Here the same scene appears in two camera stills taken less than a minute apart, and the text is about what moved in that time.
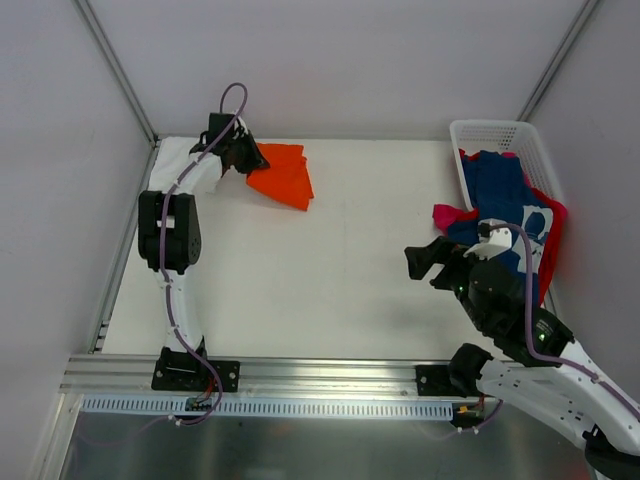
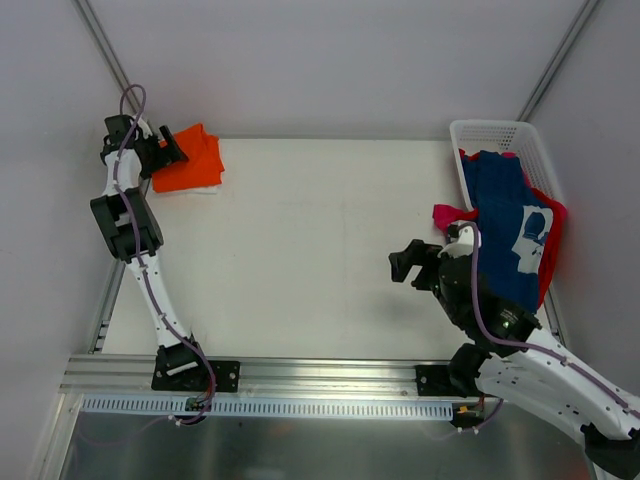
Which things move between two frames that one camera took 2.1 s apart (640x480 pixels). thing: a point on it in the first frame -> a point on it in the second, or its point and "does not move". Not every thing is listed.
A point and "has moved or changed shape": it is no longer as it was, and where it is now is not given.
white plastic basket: (514, 137) does not move
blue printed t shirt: (499, 189) does not move
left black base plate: (180, 371) does not move
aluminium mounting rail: (352, 376) does not move
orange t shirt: (287, 180) has moved or changed shape
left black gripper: (246, 154) -> (163, 151)
